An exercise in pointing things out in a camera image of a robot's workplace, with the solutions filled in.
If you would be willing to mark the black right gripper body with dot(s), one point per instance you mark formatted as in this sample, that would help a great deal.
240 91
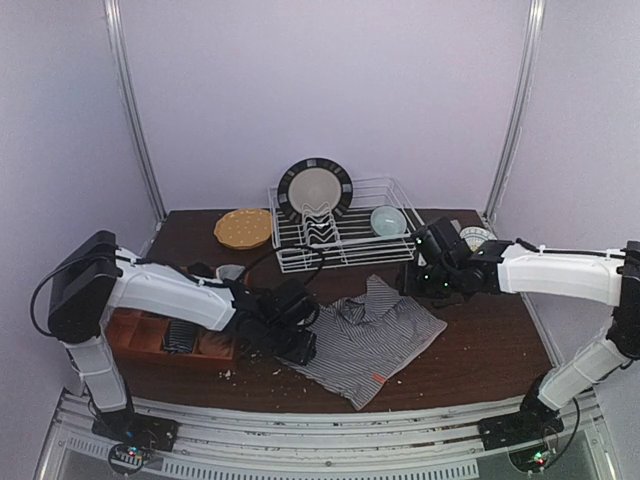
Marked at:
413 282

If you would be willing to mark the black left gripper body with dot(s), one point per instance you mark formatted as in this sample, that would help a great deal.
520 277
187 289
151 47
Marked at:
298 350

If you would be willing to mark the grey striped boxer underwear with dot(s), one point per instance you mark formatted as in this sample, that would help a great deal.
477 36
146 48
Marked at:
363 341

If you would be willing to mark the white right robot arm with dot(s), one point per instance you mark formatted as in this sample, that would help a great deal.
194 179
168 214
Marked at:
598 289

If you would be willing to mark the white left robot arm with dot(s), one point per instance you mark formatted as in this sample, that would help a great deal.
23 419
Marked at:
100 277

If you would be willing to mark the brown rolled underwear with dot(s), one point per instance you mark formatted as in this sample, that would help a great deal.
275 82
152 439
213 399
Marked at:
217 345

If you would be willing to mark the navy striped rolled underwear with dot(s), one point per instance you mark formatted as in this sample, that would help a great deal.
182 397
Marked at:
180 337

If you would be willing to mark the yellow patterned white bowl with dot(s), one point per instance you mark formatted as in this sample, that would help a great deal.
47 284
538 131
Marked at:
475 236

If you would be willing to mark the grey rolled sock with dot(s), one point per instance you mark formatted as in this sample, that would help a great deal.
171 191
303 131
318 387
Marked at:
232 272

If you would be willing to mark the light blue bowl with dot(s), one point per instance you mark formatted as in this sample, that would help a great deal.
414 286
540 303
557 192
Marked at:
387 221

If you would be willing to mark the yellow dotted plate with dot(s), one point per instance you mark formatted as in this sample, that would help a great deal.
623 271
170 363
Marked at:
244 229

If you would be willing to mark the brown wooden organizer box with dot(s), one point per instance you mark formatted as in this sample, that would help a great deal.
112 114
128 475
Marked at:
160 340

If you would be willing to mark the black rimmed grey plate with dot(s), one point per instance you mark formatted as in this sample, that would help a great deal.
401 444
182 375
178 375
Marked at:
314 183

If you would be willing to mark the white wire dish rack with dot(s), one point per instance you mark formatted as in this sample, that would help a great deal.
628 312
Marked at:
348 240

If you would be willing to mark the right aluminium frame post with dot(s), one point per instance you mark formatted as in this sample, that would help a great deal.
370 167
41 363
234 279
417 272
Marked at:
524 83

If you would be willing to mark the aluminium frame post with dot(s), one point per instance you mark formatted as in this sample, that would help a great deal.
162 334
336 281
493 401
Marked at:
524 83
117 40

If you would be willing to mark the aluminium front rail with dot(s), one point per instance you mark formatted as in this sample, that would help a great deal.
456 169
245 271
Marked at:
441 443

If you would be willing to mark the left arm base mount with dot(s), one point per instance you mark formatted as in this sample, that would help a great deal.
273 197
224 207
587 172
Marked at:
137 436

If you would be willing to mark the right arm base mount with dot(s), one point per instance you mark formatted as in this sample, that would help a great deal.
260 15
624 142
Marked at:
529 430

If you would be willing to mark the left aluminium frame post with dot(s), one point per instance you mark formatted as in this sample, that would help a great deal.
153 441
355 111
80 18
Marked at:
117 40

